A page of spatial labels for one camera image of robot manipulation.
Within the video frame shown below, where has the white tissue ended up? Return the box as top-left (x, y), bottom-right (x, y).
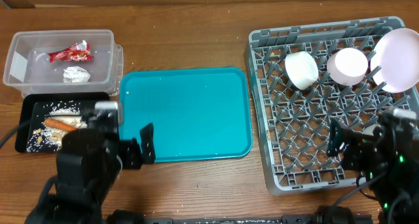
top-left (63, 66), bottom-right (90, 83)

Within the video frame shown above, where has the black plastic tray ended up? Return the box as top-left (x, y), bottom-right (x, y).
top-left (14, 92), bottom-right (110, 153)

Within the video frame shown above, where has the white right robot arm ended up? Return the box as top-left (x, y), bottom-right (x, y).
top-left (323, 107), bottom-right (418, 223)

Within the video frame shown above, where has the teal plastic tray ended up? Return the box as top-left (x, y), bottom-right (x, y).
top-left (119, 67), bottom-right (253, 162)

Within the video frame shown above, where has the orange carrot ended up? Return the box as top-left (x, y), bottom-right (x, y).
top-left (44, 119), bottom-right (77, 132)

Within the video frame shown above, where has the grey dishwasher rack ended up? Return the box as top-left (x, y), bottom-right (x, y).
top-left (244, 16), bottom-right (418, 195)

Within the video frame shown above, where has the pile of rice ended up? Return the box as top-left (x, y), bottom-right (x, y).
top-left (26, 100), bottom-right (87, 153)

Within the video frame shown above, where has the pink bowl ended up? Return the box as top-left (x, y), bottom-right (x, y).
top-left (327, 48), bottom-right (368, 86)

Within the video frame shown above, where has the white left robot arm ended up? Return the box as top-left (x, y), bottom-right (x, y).
top-left (1, 100), bottom-right (156, 223)

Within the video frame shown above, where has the red snack wrapper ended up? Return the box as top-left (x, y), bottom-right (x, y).
top-left (48, 40), bottom-right (93, 63)

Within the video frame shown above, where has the white cup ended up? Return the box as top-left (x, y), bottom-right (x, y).
top-left (362, 124), bottom-right (380, 136)

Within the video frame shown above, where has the clear plastic bin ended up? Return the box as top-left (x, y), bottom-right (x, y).
top-left (3, 29), bottom-right (124, 97)

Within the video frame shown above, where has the white bowl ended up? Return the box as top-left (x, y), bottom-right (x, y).
top-left (285, 51), bottom-right (319, 90)

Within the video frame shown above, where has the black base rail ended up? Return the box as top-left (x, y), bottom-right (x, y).
top-left (102, 210), bottom-right (373, 224)

